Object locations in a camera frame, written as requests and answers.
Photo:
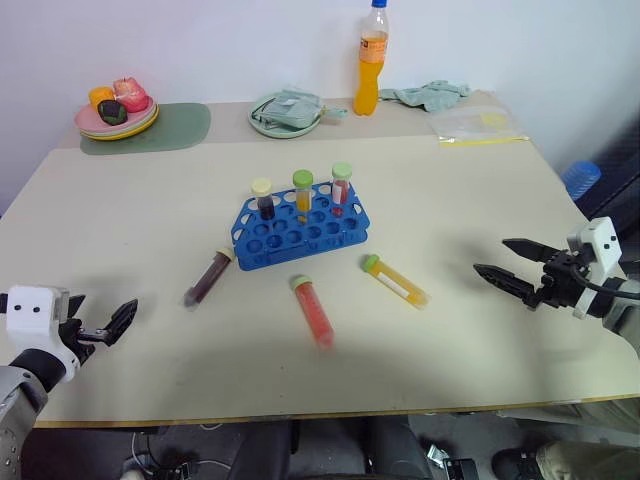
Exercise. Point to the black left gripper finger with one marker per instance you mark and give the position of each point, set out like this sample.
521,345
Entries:
77,306
122,320

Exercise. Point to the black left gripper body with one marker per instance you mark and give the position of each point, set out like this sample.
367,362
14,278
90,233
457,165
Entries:
75,340

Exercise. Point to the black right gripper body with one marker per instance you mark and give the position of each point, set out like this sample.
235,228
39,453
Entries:
562,285

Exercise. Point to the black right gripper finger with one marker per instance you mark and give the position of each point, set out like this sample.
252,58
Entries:
530,250
505,282

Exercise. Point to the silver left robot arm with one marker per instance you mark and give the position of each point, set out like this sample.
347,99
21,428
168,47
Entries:
17,400

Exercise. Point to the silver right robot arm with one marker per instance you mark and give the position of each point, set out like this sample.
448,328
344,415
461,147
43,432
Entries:
622,315

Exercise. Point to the purple liquid tube, yellow cap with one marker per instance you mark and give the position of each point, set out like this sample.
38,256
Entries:
266,206
210,276

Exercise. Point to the orange liquid tube, green cap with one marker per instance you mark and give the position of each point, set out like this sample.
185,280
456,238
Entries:
397,282
303,199

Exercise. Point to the blue plastic test tube rack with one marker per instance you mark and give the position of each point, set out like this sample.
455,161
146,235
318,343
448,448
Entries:
280,245

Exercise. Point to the red liquid tube, green cap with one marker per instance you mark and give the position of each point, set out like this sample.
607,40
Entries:
312,310
341,192

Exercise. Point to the blue bottle cap object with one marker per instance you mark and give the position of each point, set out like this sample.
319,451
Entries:
581,179

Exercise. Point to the black object beside table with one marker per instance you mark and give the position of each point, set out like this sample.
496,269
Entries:
617,170

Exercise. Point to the clear zip plastic bag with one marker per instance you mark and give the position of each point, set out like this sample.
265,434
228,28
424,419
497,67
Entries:
472,127

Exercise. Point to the khaki trouser leg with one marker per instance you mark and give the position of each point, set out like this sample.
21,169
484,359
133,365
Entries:
590,460

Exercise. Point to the black shoe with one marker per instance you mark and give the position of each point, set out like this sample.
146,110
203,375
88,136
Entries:
515,465

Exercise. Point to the pink plate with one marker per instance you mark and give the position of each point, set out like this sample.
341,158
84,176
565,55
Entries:
92,122

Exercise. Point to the crumpled pale green cloth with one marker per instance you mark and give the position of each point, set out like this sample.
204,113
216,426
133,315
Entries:
430,95

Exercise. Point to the green placemat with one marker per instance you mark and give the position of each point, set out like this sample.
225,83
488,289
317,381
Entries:
175,130

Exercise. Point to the dark toy food block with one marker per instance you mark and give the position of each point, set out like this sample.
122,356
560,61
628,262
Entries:
113,112

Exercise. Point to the yellow plate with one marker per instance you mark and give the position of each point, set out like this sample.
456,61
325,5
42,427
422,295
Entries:
150,122

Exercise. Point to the dark rounded shape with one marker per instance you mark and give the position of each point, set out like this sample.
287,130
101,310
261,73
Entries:
395,450

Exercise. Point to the orange toy food block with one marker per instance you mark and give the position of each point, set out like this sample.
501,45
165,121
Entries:
101,95

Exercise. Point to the pink toy cake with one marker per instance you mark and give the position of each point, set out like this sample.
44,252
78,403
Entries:
131,95

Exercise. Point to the orange soda plastic bottle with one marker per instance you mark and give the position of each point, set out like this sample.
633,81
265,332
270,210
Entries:
369,85

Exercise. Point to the pale green round plate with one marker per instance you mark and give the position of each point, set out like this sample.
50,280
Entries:
280,132

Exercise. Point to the pale green folded pouch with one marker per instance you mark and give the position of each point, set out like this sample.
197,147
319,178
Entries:
295,112

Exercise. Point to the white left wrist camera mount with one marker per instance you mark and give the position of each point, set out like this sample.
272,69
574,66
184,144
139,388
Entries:
30,315

